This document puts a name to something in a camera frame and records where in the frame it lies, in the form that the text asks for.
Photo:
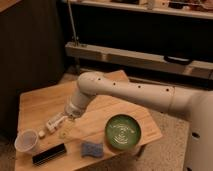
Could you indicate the green round plate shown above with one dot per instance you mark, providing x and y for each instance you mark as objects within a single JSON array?
[{"x": 122, "y": 132}]

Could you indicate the black rectangular block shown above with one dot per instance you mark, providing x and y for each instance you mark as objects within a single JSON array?
[{"x": 49, "y": 154}]

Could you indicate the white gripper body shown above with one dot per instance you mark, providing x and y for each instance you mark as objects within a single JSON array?
[{"x": 53, "y": 123}]

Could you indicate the small wooden table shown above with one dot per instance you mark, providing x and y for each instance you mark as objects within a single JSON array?
[{"x": 36, "y": 107}]

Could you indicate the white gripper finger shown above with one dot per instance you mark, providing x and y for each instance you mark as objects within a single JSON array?
[{"x": 41, "y": 134}]

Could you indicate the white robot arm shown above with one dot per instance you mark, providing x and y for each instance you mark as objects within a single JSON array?
[{"x": 197, "y": 104}]

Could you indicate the upper wooden shelf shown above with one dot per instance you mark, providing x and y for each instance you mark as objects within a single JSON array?
[{"x": 149, "y": 6}]

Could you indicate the wooden shelf beam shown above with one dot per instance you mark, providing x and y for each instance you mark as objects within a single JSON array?
[{"x": 196, "y": 69}]

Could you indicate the blue sponge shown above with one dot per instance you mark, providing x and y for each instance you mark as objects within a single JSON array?
[{"x": 92, "y": 149}]

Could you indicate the metal pole stand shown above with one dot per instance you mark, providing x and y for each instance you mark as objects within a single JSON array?
[{"x": 75, "y": 37}]

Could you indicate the black handle on beam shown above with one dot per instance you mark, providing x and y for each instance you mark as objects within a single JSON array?
[{"x": 178, "y": 61}]

